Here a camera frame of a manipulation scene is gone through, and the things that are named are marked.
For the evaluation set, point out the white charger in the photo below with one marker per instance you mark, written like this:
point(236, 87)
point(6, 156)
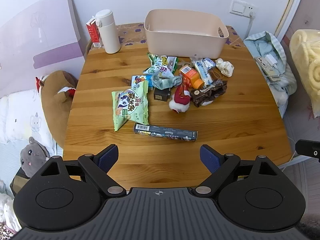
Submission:
point(271, 60)

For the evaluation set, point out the clear blue bread packet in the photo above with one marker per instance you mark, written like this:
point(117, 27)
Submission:
point(204, 68)

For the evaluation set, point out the white door frame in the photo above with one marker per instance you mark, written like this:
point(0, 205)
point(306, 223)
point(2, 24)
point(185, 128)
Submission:
point(291, 5)

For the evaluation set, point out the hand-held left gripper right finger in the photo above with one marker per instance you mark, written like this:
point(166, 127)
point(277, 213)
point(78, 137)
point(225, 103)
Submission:
point(210, 158)

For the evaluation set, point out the beige plastic storage bin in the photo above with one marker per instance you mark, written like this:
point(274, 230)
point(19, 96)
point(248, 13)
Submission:
point(185, 40)

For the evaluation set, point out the small blue snack packet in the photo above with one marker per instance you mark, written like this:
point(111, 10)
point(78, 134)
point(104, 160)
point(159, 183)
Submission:
point(139, 80)

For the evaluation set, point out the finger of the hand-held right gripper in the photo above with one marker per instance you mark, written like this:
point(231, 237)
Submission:
point(308, 148)

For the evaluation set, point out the brown reindeer plush toy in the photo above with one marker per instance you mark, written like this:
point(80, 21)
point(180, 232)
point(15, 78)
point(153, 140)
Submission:
point(56, 97)

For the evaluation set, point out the leopard print cloth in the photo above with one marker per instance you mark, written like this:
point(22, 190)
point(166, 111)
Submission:
point(6, 231)

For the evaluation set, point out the orange bottle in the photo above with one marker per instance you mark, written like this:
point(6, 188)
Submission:
point(191, 76)

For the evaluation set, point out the long dark cardboard box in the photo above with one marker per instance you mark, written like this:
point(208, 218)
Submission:
point(165, 132)

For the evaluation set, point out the red white plush toy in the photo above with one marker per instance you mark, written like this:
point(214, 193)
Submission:
point(180, 98)

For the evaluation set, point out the small black box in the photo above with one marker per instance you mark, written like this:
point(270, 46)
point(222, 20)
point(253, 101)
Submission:
point(162, 94)

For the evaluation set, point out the green striped scrunchie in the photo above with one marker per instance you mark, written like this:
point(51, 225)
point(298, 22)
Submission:
point(165, 82)

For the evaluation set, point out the white green yellow snack packet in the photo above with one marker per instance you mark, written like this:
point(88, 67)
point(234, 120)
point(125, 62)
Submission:
point(170, 62)

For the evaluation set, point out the pink purple headboard panel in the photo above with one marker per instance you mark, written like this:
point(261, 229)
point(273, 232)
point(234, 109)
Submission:
point(37, 35)

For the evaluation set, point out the large green snack bag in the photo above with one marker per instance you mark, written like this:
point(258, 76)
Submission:
point(130, 105)

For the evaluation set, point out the light blue checked blanket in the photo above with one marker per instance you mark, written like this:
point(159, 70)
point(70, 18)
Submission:
point(260, 45)

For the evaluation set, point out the brown bag with bow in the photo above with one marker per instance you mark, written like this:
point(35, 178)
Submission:
point(208, 93)

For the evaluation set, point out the white elephant print bedding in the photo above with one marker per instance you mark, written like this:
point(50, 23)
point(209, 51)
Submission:
point(22, 120)

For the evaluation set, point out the red drink carton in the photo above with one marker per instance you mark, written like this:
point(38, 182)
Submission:
point(93, 33)

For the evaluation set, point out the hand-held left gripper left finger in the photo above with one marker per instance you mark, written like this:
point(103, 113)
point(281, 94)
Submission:
point(109, 158)

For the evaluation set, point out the white wall switch socket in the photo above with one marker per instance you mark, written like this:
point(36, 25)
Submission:
point(242, 7)

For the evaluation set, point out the pale yellow fleece blanket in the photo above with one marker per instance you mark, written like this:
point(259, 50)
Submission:
point(306, 62)

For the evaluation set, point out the grey plush toy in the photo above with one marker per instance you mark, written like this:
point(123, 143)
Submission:
point(32, 156)

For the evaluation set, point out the white thermos bottle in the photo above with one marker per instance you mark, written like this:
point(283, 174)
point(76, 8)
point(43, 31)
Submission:
point(110, 32)

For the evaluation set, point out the beige power strip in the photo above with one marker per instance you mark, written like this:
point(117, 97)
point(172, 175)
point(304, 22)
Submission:
point(267, 70)

